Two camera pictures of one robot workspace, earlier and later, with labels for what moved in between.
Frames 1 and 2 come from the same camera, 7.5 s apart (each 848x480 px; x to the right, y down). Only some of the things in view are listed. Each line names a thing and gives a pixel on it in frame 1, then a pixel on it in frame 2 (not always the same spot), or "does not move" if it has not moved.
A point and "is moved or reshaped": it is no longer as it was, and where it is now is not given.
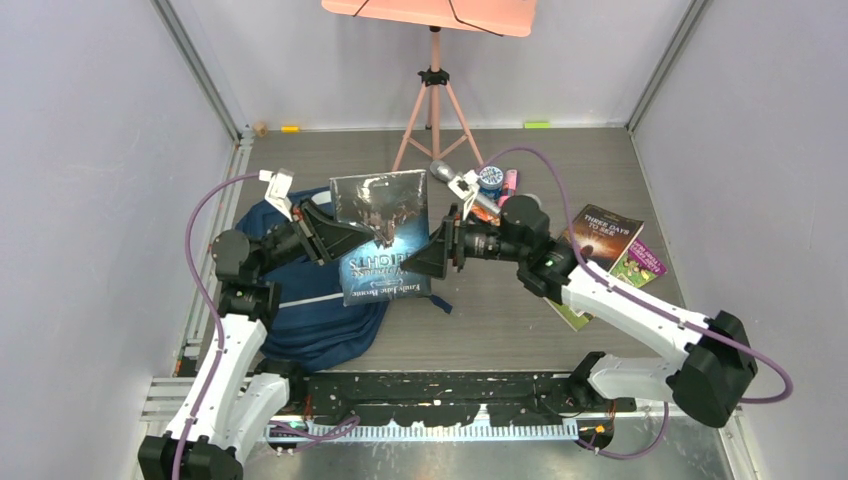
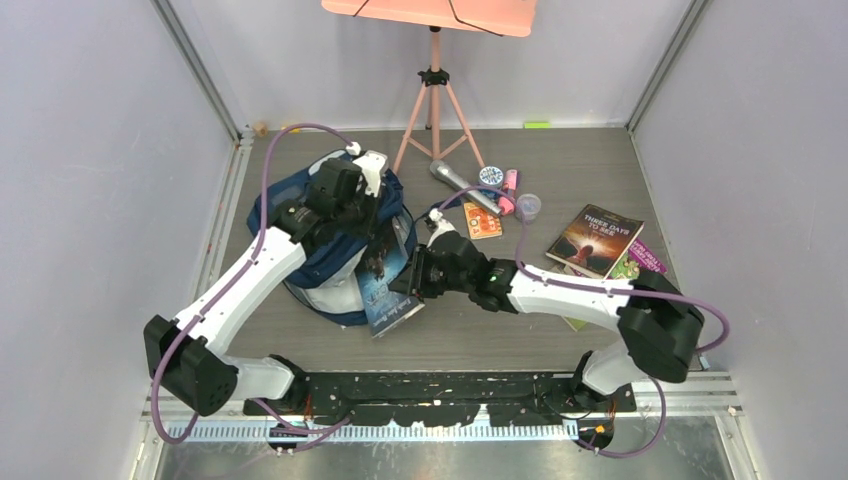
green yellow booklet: [567, 314] does not move
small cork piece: [260, 129] does not move
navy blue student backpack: [316, 330] -> [328, 288]
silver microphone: [444, 172] does not move
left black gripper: [323, 237] -> [367, 226]
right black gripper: [448, 244] -> [414, 280]
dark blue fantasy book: [394, 205] is moved or reshaped
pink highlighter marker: [509, 187] does not move
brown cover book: [603, 236] does not move
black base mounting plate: [436, 399] does not move
